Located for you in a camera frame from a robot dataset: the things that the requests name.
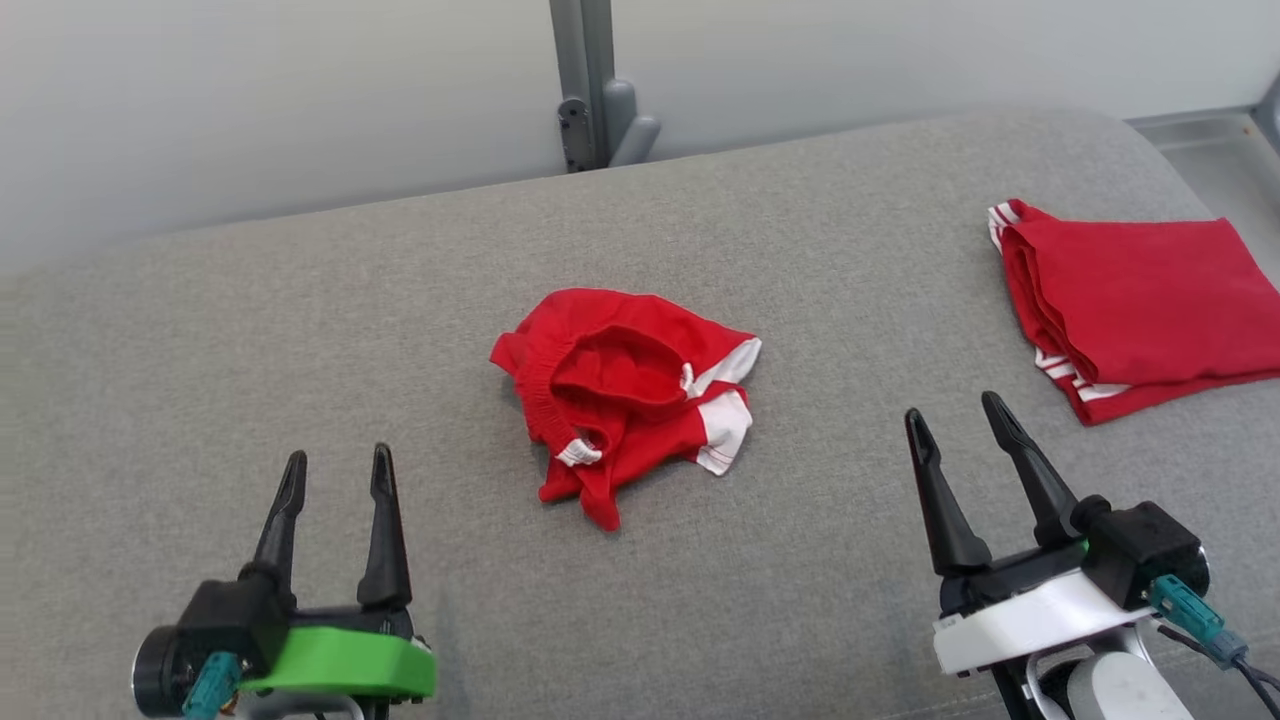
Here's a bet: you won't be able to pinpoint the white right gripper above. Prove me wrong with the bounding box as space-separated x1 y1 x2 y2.
904 390 1166 676

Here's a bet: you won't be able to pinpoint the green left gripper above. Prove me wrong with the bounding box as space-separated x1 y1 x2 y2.
240 443 438 701

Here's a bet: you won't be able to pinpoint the red basketball jersey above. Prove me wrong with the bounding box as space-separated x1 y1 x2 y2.
988 199 1280 428

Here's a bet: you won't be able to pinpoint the red and white shorts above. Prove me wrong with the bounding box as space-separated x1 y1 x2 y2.
489 288 763 532

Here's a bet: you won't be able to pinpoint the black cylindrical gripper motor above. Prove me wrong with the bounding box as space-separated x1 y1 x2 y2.
132 625 191 717

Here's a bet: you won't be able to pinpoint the grey diagonal metal strut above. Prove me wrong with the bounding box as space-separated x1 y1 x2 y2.
600 80 662 168

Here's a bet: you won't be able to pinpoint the teal cable connector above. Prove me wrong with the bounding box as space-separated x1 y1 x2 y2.
1148 575 1251 669
183 650 244 720

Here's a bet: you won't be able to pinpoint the thick black cable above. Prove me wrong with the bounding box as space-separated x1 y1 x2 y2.
1155 625 1280 720

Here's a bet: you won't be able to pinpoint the dark perforated metal bracket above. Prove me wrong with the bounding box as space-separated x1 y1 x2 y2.
558 97 599 173

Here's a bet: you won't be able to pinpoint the grey metal post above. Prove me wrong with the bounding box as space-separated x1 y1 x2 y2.
548 0 614 173

